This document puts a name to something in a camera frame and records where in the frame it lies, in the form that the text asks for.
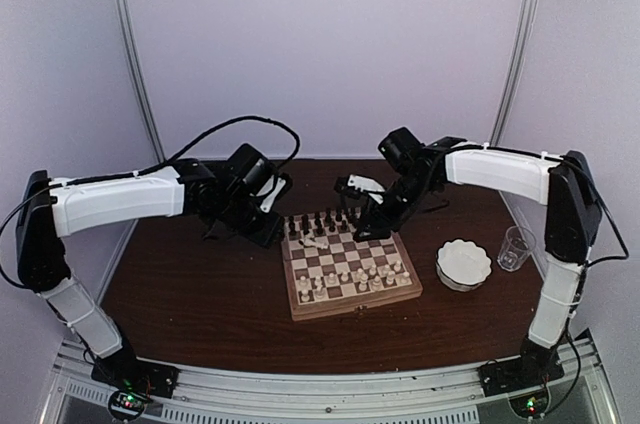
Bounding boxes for right aluminium frame post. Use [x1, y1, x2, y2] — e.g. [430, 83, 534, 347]
[489, 0, 539, 145]

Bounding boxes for wooden chess board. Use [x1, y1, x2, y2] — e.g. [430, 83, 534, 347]
[281, 217, 423, 321]

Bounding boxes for aluminium frame post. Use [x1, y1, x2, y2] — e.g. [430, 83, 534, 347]
[114, 0, 166, 162]
[489, 0, 539, 145]

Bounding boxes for left aluminium frame post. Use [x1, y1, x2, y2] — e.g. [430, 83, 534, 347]
[114, 0, 166, 162]

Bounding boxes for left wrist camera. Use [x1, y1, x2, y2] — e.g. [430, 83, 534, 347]
[256, 173, 292, 213]

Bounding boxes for clear drinking glass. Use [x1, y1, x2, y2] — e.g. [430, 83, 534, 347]
[496, 226, 536, 272]

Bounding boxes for right round controller board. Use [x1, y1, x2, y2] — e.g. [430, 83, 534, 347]
[509, 391, 550, 419]

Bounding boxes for white queen chess piece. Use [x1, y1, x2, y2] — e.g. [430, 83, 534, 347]
[299, 237, 329, 249]

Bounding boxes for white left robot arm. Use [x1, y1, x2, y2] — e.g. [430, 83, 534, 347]
[15, 144, 291, 388]

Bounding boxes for white scalloped ceramic bowl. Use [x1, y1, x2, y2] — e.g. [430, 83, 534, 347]
[436, 239, 492, 292]

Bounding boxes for white rook chess piece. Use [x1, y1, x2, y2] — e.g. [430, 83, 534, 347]
[399, 271, 410, 285]

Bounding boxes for white knight chess piece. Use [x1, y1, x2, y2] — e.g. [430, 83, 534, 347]
[314, 280, 326, 300]

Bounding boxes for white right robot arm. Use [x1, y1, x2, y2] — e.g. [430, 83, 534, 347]
[336, 127, 603, 386]

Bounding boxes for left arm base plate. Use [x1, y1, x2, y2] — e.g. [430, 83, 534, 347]
[91, 361, 179, 398]

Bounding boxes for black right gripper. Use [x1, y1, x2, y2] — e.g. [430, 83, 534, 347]
[354, 170, 438, 242]

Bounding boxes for black chess pieces rows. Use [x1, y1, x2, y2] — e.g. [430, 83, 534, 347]
[294, 207, 361, 237]

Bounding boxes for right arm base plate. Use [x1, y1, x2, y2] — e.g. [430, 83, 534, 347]
[477, 357, 565, 397]

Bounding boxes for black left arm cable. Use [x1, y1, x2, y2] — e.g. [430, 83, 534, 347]
[0, 114, 304, 290]

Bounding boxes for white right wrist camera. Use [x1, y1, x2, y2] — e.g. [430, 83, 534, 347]
[334, 174, 386, 204]

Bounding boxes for aluminium front rail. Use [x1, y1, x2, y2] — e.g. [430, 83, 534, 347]
[44, 333, 621, 424]

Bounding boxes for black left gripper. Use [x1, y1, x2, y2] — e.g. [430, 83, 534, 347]
[218, 191, 285, 248]

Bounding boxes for left round controller board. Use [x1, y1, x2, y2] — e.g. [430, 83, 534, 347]
[107, 390, 150, 421]

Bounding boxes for round controller board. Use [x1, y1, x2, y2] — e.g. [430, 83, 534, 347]
[509, 391, 550, 419]
[107, 390, 150, 421]

